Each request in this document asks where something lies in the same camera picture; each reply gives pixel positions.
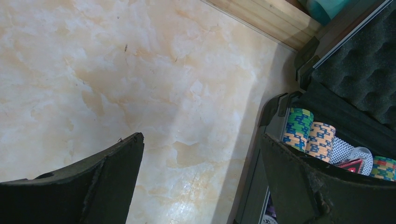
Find wooden clothes rack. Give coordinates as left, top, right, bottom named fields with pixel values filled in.
left=205, top=0, right=322, bottom=51

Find red black triangle marker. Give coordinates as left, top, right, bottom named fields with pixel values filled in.
left=335, top=158, right=364, bottom=174

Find green multicolour chip row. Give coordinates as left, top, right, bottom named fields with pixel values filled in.
left=369, top=156, right=396, bottom=182

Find teal t-shirt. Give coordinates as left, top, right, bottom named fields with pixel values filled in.
left=298, top=0, right=350, bottom=26

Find green blue chip row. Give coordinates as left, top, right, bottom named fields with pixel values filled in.
left=283, top=107, right=314, bottom=152

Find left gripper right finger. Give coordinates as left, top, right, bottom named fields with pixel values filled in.
left=260, top=134, right=396, bottom=224

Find purple chip row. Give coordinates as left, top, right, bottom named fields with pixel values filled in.
left=262, top=196, right=278, bottom=224

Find black poker set case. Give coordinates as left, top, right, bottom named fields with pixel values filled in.
left=234, top=0, right=396, bottom=224

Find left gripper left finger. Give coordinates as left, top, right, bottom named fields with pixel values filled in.
left=0, top=133, right=144, bottom=224

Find tan blue chip row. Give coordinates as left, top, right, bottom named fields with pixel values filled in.
left=305, top=121, right=336, bottom=162

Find blue backed card deck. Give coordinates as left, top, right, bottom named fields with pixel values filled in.
left=330, top=137, right=355, bottom=164

